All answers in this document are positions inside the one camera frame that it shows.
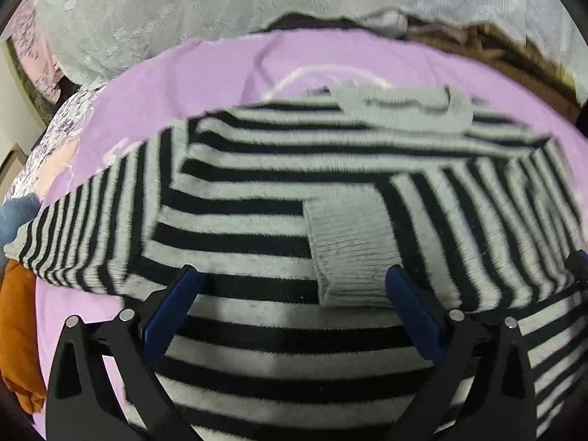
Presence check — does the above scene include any blue fleece garment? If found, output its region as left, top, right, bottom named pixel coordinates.
left=0, top=193, right=41, bottom=247

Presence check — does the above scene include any white lace cover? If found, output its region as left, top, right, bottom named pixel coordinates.
left=34, top=0, right=587, bottom=101

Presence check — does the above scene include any pink floral fabric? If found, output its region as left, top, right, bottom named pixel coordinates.
left=6, top=0, right=63, bottom=104

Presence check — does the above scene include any purple floral bedding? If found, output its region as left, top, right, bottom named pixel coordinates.
left=1, top=87, right=105, bottom=202

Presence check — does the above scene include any purple smile bed sheet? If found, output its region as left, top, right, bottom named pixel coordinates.
left=36, top=30, right=587, bottom=440

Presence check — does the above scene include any orange garment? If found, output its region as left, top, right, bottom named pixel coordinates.
left=0, top=260, right=47, bottom=415

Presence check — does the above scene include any black grey striped sweater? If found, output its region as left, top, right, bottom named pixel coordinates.
left=5, top=86, right=587, bottom=440

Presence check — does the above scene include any wooden picture frame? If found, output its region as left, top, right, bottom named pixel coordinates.
left=0, top=143, right=28, bottom=193

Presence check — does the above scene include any white folded cloth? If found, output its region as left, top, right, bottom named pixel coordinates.
left=356, top=9, right=408, bottom=39

